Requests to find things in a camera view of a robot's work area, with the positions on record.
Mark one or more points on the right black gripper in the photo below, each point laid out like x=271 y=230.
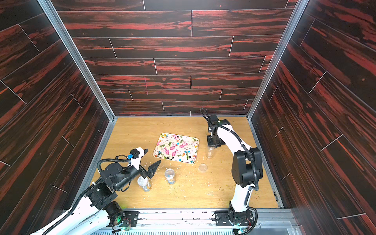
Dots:
x=214 y=139

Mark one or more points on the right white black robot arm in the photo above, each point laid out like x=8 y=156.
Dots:
x=246 y=171

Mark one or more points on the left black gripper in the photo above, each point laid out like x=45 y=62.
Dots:
x=149 y=173

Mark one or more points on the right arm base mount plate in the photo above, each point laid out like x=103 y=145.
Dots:
x=231 y=218

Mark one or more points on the left white-lidded candy jar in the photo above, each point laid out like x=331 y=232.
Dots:
x=144 y=183

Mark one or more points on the metal front rail frame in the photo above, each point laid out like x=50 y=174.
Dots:
x=176 y=223

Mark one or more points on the clear candy jar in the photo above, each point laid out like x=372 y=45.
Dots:
x=170 y=176
x=210 y=152

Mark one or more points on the floral pink rectangular tray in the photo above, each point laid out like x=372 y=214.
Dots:
x=177 y=148

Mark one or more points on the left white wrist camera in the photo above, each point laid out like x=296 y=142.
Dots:
x=135 y=157

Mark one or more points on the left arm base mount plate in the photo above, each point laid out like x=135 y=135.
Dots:
x=127 y=219

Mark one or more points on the clear plastic jar lid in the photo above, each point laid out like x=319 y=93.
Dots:
x=202 y=168

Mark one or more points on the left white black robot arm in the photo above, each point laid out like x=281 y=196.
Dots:
x=96 y=208

